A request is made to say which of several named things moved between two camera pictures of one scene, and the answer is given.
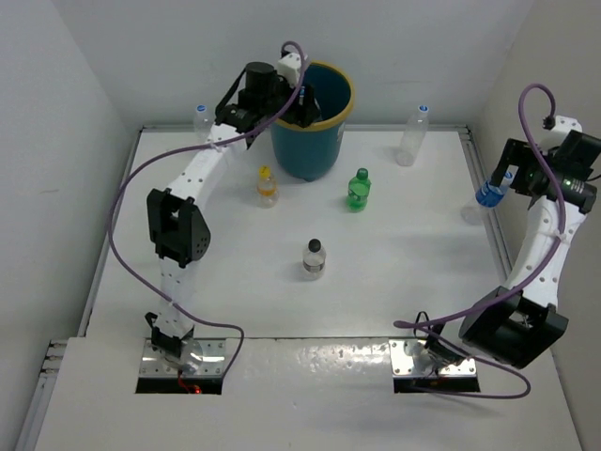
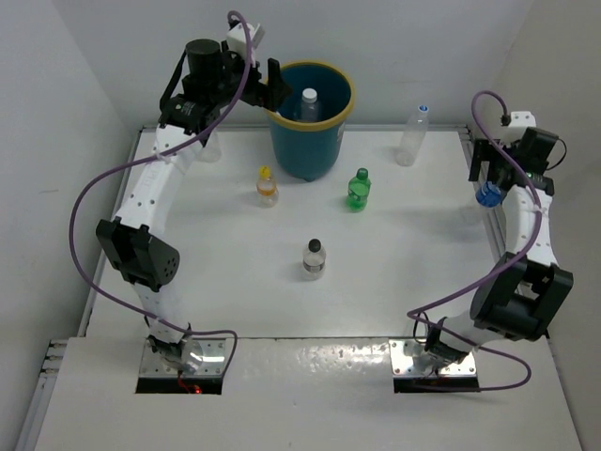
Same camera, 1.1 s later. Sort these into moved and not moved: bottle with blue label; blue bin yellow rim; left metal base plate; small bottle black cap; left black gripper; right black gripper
Moved: left black gripper; right black gripper
Not moved: small bottle black cap; left metal base plate; blue bin yellow rim; bottle with blue label
